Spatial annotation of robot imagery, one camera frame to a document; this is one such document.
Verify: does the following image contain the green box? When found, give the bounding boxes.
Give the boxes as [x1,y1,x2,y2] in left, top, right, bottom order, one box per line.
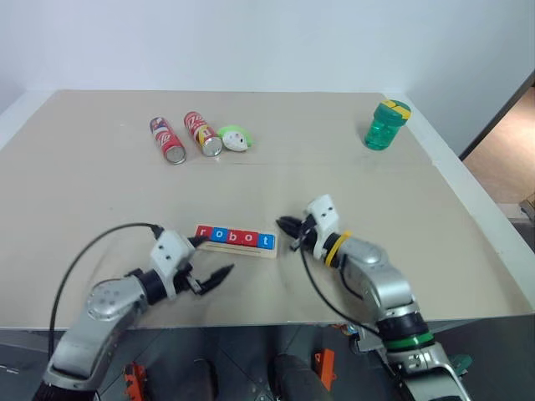
[450,354,474,373]

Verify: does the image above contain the green cup with yellow-green lid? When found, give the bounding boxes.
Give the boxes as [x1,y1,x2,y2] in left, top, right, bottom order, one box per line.
[363,99,412,151]

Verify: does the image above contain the dark rounded shape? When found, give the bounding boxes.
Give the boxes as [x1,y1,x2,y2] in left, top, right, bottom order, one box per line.
[273,353,332,401]

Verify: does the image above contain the beige table mat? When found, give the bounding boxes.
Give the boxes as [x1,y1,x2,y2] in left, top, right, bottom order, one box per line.
[0,89,535,332]

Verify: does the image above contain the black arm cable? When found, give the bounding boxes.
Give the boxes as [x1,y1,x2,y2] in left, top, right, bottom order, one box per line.
[298,216,385,336]
[48,222,166,336]

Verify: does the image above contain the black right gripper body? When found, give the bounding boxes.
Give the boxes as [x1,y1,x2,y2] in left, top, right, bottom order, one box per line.
[298,213,319,254]

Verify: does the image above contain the grey metal panel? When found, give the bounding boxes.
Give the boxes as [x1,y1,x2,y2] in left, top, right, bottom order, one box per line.
[354,331,386,355]

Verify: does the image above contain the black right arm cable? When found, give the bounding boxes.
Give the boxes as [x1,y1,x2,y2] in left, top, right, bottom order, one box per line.
[298,216,385,336]

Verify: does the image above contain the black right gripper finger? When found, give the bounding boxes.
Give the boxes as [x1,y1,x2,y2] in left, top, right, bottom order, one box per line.
[279,225,303,253]
[276,215,304,231]

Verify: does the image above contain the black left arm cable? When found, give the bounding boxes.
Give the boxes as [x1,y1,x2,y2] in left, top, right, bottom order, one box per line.
[48,222,166,336]

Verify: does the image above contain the green and white toy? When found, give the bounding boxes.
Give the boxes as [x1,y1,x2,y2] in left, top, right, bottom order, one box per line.
[216,125,255,154]

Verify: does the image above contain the wooden letter tile rack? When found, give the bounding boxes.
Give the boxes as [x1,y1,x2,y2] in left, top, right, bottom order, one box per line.
[192,224,279,261]

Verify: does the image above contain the orange and black tool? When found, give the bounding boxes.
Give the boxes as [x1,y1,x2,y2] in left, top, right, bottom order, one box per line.
[313,348,337,392]
[123,362,148,401]

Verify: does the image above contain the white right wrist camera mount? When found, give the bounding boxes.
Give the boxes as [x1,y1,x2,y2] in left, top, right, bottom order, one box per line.
[305,194,343,261]

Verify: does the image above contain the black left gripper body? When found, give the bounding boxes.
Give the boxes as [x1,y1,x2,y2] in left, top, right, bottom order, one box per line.
[172,257,203,296]

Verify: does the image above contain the red soda can yellow label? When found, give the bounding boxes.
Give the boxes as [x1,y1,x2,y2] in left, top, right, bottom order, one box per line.
[182,110,224,158]

